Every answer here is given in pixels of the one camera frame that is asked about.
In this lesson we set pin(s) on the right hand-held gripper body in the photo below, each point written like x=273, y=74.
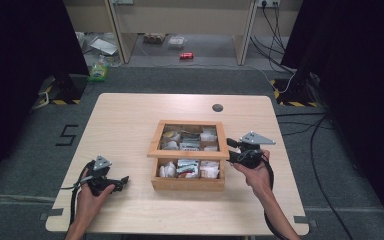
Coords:
x=250, y=156

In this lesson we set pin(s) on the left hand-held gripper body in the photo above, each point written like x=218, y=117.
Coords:
x=100, y=173

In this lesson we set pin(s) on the glass-paned wooden box lid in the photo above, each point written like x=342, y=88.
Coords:
x=188, y=154

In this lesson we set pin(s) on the person's right hand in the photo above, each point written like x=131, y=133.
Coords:
x=256, y=178

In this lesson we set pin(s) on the person's left hand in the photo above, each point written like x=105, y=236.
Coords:
x=87, y=203

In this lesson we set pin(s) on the grey round table grommet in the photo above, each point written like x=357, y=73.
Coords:
x=217, y=107

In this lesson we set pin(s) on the assorted tea bag packets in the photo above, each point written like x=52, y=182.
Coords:
x=188, y=168

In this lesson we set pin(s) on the black stand base hazard tape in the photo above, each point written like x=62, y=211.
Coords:
x=296, y=95
x=67, y=88

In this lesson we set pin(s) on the red drink can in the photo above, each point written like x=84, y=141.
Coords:
x=186, y=55

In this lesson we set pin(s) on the green packet on floor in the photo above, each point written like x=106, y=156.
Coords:
x=98, y=71

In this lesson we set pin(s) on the clear plastic container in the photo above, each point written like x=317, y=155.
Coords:
x=176, y=42

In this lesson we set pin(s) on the black curtain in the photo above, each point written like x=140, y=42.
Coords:
x=20, y=83
x=356, y=83

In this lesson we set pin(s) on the white plastic sheet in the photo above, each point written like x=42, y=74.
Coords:
x=104, y=46

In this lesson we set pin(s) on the brown egg carton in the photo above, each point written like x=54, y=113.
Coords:
x=154, y=37

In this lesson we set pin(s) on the beige wooden desk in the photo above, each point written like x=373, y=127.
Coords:
x=180, y=16

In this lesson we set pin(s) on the white wall socket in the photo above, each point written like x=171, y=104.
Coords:
x=268, y=3

